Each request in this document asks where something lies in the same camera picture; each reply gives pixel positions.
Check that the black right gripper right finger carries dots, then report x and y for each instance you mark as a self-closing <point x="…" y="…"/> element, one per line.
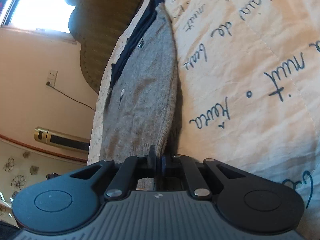
<point x="165" y="165"/>

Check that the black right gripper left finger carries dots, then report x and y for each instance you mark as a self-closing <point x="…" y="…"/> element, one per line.
<point x="152" y="160"/>

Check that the grey knitted sock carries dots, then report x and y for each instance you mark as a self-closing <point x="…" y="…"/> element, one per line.
<point x="139" y="109"/>

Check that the gold and black heater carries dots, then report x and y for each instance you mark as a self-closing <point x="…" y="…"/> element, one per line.
<point x="61" y="140"/>

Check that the white bedspread with script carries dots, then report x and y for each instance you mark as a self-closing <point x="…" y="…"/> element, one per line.
<point x="249" y="72"/>

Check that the dark navy garment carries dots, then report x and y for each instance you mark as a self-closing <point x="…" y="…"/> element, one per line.
<point x="142" y="26"/>

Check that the olive ribbed headboard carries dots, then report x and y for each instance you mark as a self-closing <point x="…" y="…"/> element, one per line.
<point x="97" y="25"/>

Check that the bright window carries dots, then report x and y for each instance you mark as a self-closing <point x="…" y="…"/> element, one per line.
<point x="49" y="17"/>

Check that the white wall socket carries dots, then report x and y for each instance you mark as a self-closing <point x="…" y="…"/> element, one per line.
<point x="51" y="78"/>

